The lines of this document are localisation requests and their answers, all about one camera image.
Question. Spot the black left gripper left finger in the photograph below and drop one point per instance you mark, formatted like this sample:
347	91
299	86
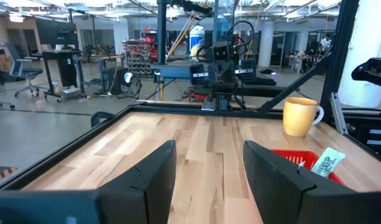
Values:
153	180

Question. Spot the wooden table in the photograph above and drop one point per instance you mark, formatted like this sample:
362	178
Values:
298	59

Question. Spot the black rolling desk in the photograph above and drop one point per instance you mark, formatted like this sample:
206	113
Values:
63	62

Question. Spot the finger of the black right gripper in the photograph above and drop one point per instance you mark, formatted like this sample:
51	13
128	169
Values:
217	76
228	76

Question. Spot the person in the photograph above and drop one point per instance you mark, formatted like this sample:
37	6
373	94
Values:
326	42

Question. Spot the black equipment mount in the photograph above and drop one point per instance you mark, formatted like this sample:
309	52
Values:
371	71

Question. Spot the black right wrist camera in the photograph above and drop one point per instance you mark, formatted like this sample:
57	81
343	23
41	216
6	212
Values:
221	51

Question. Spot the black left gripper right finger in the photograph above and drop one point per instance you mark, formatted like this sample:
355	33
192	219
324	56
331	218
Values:
271	186

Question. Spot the blue white water jug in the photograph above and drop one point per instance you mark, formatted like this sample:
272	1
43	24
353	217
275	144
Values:
197	39

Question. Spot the black labelled drawer unit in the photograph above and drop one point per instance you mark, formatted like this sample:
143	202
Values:
374	137

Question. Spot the shelf with red bins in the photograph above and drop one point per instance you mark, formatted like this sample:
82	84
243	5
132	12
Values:
140	53

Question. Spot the silver aluminium bracket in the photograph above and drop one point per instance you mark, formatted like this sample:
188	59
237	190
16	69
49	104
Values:
339	113

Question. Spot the red plastic slotted basket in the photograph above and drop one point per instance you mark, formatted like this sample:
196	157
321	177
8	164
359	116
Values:
302	157

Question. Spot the black computer tower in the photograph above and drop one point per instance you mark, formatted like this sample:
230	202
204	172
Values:
114	81

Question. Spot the hazard striped black floor mat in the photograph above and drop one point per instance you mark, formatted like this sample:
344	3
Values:
2	174

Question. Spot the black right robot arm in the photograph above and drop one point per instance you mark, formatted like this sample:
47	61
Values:
221	99

